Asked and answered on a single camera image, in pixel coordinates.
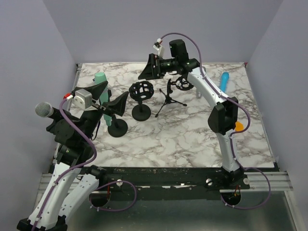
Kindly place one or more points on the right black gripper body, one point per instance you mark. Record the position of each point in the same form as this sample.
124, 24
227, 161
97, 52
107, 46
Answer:
167, 66

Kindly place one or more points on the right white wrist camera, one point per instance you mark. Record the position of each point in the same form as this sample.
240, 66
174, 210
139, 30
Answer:
159, 48

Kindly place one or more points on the black round-base shock mount stand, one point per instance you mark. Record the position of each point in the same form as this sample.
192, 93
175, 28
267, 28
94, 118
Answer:
141, 91

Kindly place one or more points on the teal microphone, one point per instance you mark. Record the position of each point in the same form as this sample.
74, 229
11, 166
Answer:
99, 78

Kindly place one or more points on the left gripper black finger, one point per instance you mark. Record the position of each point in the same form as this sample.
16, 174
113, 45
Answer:
118, 106
95, 91

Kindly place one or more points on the black tripod shock mount stand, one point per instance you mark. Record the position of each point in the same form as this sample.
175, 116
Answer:
180, 83

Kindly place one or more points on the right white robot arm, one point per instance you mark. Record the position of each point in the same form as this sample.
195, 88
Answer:
224, 114

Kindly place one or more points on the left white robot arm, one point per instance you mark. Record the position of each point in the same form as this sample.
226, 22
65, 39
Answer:
73, 124

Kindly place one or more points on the black microphone silver grille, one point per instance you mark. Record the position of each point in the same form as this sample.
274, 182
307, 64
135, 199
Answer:
44, 110

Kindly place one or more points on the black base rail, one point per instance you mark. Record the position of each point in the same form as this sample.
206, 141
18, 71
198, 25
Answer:
168, 183

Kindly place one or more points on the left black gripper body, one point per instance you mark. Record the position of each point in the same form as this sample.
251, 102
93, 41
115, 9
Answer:
91, 118

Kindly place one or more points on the blue microphone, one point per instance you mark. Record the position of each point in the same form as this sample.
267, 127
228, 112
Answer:
224, 81

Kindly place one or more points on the orange tape measure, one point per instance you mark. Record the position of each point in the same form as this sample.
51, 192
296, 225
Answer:
239, 126

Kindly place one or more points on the black round-base clip stand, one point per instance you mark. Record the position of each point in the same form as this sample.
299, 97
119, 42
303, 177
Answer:
118, 127

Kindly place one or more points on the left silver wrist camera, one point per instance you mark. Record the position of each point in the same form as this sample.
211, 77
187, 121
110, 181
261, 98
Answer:
80, 98

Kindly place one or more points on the grey microphone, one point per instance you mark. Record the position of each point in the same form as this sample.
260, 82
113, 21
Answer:
198, 95

